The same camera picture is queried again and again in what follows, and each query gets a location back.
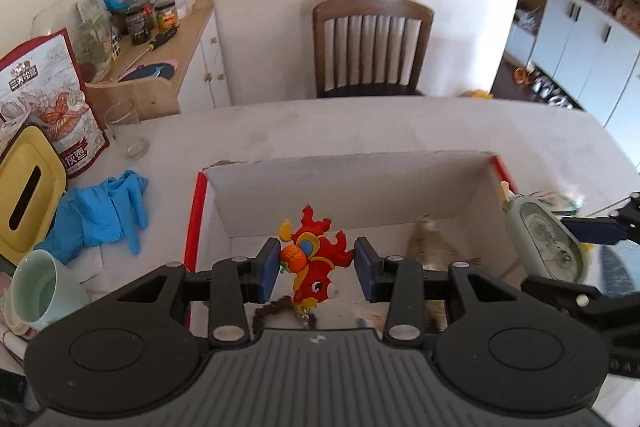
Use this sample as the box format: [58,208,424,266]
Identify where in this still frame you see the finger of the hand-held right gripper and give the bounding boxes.
[520,274,640,343]
[560,191,640,248]

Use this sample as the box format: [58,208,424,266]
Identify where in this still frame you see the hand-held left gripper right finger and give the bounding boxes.
[353,237,531,343]

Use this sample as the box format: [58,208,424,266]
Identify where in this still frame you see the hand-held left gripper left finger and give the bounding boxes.
[107,238,282,349]

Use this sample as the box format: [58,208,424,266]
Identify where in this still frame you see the red dragon toy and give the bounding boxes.
[277,205,355,314]

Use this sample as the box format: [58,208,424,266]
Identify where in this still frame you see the brown beaded bracelet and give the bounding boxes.
[252,296,321,339]

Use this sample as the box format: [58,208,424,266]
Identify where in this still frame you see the red cardboard box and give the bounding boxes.
[184,150,517,339]

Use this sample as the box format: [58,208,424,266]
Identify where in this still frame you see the white sneakers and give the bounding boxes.
[532,77,574,108]

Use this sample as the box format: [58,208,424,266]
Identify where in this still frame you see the blue rubber gloves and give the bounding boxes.
[35,170,150,264]

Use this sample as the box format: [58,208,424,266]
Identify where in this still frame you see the white wardrobe cabinet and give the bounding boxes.
[492,0,640,174]

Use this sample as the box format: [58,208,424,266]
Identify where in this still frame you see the clear drinking glass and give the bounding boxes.
[103,101,150,160]

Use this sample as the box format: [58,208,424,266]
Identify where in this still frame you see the pale green mug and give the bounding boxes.
[11,249,91,334]

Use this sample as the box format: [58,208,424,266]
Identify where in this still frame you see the white wooden sideboard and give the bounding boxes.
[85,0,233,118]

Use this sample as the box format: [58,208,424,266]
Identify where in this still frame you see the blue mouse pad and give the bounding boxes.
[117,59,180,83]

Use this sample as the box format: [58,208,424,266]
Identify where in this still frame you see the black yellow screwdriver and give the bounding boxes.
[132,32,177,58]

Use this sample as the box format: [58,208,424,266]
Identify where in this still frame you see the yellow tissue box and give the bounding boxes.
[0,125,69,266]

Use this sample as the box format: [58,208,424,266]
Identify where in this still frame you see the wooden slat-back chair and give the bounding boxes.
[312,0,435,100]

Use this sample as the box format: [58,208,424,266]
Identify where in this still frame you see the orange label jar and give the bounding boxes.
[154,0,180,33]

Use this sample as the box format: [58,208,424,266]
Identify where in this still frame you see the dark glass jar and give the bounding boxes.
[125,8,151,46]

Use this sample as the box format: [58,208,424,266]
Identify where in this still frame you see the red white snack bag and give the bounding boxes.
[0,28,111,180]

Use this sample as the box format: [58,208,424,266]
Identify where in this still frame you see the glass dome terrarium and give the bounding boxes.
[32,0,114,82]

